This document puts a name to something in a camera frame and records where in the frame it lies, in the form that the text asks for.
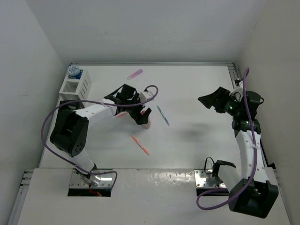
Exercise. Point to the orange clear pen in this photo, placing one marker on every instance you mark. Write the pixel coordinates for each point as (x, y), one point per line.
(141, 146)

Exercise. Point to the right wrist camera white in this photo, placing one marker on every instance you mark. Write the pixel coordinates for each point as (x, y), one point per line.
(237, 88)

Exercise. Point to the pink cap glue bottle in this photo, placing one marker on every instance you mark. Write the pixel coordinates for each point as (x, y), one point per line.
(147, 125)

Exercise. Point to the metal base plate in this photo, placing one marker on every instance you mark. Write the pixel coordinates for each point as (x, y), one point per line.
(204, 179)
(81, 181)

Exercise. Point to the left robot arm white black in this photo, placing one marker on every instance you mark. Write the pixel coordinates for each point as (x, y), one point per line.
(71, 127)

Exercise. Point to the black slotted organizer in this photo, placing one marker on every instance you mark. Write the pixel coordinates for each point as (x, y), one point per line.
(72, 107)

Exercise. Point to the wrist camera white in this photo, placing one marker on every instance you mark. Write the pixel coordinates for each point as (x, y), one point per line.
(145, 96)
(237, 88)

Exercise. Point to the blue clear pen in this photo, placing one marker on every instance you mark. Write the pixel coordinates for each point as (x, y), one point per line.
(163, 115)

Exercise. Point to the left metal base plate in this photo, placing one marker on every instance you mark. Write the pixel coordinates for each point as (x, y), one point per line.
(81, 181)

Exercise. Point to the purple highlighter marker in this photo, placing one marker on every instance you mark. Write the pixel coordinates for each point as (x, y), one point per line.
(133, 75)

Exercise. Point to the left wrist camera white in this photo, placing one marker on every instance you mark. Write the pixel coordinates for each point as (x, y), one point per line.
(145, 96)

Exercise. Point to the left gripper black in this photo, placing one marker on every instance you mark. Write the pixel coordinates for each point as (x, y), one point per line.
(139, 118)

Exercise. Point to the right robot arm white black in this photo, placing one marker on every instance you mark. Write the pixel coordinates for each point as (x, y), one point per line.
(250, 191)

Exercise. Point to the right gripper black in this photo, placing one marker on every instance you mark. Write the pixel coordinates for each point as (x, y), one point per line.
(217, 99)

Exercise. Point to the white slotted organizer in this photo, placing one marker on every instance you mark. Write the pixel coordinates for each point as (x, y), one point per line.
(76, 89)

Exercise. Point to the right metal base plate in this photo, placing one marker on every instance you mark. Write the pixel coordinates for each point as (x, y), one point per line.
(204, 179)

